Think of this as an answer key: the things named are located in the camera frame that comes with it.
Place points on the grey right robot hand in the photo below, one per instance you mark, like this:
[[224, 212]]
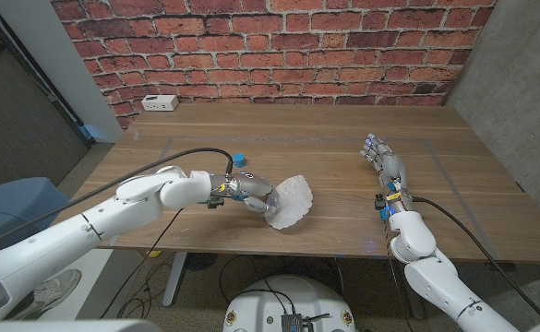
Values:
[[392, 168]]

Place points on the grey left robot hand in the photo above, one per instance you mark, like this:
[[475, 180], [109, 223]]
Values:
[[251, 184]]

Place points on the white paper coffee filter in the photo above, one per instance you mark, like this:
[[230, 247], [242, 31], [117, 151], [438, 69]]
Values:
[[294, 203]]

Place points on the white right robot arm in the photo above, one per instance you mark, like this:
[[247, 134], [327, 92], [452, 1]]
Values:
[[412, 240]]

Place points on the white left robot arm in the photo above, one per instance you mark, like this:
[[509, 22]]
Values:
[[66, 235]]

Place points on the small blue cube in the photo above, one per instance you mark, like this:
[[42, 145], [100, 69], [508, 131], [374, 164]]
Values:
[[239, 161]]

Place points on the black round floor base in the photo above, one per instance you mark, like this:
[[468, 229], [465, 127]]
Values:
[[202, 260]]

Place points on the small yellow floor object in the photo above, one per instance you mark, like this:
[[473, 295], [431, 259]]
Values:
[[153, 253]]

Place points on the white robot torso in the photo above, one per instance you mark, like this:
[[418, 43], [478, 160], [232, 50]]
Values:
[[269, 304]]

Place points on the white power strip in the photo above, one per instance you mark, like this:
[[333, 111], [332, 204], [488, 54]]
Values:
[[159, 102]]

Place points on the grey metal table leg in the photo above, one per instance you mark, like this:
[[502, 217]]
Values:
[[175, 281], [415, 299]]

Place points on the red brick printed backdrop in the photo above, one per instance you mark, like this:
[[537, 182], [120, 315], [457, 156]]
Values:
[[274, 50]]

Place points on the white robot body edge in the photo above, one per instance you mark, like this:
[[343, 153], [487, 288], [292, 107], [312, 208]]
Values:
[[66, 326]]

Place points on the blue upholstered seat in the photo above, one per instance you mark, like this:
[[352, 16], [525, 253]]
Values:
[[15, 207]]

